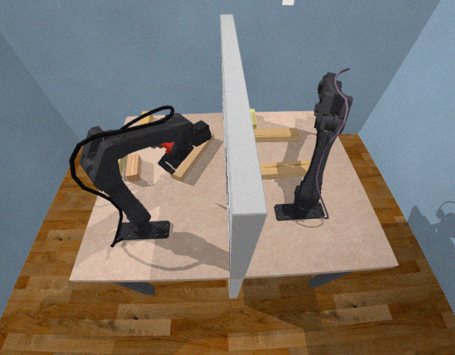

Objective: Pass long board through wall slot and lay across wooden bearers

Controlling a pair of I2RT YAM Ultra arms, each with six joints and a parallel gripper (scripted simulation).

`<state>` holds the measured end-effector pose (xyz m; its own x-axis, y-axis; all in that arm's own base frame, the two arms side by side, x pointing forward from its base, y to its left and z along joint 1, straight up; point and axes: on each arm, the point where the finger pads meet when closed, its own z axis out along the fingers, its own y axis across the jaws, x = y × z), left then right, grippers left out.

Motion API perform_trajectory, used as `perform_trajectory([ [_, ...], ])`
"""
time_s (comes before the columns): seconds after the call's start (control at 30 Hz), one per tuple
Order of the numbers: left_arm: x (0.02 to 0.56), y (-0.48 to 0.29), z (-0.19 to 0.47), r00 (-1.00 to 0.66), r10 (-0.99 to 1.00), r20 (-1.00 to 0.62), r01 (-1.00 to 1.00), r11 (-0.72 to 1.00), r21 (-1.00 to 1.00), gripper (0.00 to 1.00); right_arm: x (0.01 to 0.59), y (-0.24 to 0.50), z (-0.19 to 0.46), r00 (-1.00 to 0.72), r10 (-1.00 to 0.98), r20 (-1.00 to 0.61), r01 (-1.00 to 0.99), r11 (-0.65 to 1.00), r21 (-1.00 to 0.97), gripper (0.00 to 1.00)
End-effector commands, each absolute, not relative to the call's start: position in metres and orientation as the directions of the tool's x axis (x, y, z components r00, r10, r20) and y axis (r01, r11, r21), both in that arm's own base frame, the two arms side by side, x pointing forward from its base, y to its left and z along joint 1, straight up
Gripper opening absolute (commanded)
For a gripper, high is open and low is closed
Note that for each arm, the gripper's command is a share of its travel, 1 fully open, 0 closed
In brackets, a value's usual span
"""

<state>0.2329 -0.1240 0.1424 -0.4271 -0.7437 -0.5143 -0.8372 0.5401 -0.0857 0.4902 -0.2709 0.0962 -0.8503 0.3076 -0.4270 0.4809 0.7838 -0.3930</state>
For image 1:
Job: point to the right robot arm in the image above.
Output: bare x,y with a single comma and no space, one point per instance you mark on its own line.
302,208

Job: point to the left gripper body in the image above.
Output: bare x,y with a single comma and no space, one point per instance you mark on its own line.
171,157

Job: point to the grey panel wall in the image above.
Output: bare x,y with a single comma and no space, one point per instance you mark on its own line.
248,211

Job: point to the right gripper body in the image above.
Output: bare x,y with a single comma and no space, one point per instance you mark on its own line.
317,106

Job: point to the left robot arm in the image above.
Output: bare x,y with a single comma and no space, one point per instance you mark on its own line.
103,170

